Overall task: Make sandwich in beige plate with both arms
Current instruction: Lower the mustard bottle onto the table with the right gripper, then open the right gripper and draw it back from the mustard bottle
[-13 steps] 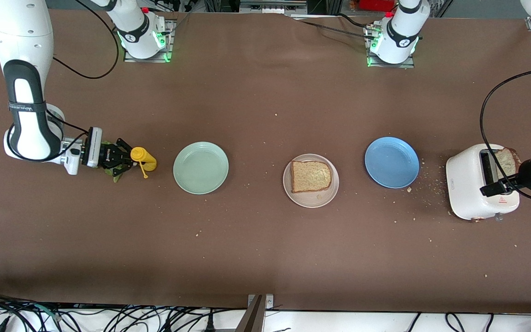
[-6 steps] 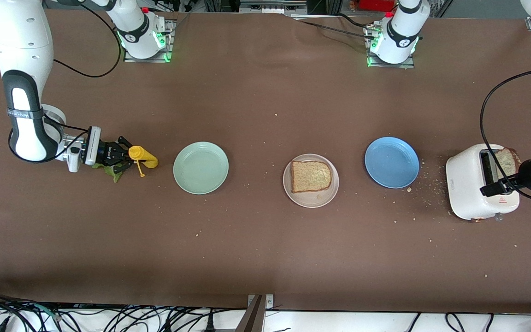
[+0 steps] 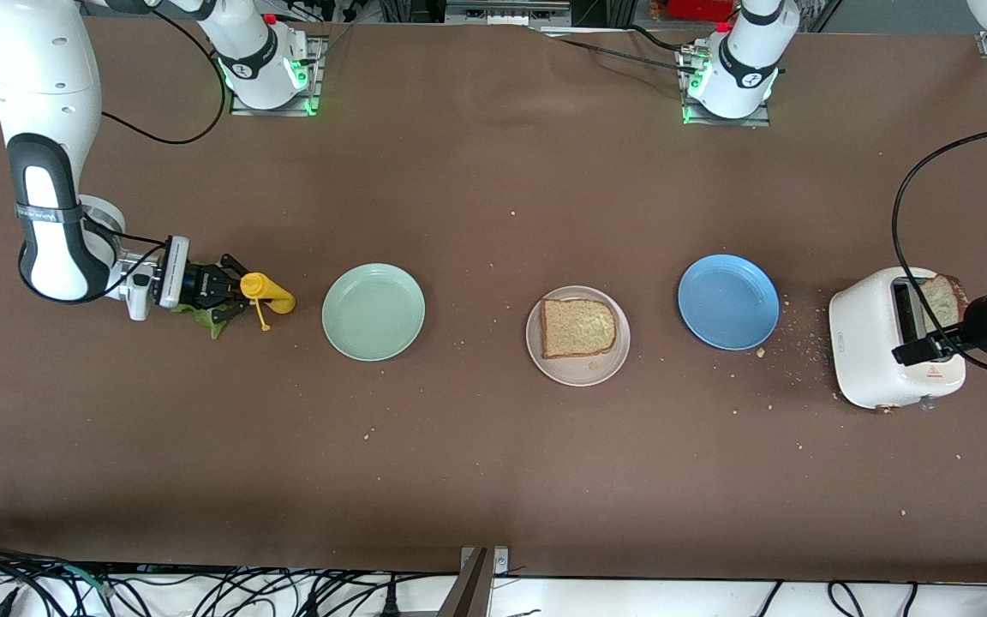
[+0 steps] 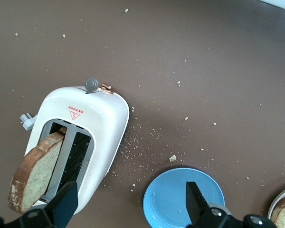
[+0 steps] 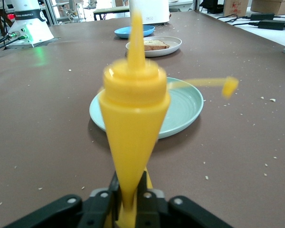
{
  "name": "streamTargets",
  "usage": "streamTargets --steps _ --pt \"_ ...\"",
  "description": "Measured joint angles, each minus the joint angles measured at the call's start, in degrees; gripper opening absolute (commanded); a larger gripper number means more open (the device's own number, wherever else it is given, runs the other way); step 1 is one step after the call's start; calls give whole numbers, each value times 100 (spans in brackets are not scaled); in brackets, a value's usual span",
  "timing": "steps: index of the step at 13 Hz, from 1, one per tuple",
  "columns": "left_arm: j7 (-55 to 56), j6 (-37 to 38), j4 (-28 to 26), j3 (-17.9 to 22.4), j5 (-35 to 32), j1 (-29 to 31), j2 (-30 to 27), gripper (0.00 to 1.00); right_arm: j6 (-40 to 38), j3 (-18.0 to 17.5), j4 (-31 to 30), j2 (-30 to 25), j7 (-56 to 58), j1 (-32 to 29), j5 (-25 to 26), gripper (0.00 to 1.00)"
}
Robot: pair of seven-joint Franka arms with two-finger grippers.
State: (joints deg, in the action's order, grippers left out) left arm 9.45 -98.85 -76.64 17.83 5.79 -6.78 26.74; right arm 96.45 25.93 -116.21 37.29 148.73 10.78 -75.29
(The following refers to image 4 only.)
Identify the grey toaster plug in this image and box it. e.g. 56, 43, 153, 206
19, 113, 37, 131

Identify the beige plate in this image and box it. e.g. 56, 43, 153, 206
267, 185, 285, 228

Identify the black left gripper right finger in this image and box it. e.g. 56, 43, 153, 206
184, 181, 277, 228

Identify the white toaster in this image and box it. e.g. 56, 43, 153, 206
26, 77, 130, 216

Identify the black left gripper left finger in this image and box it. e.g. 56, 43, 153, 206
0, 181, 78, 228

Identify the blue plate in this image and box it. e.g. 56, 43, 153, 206
142, 167, 226, 228

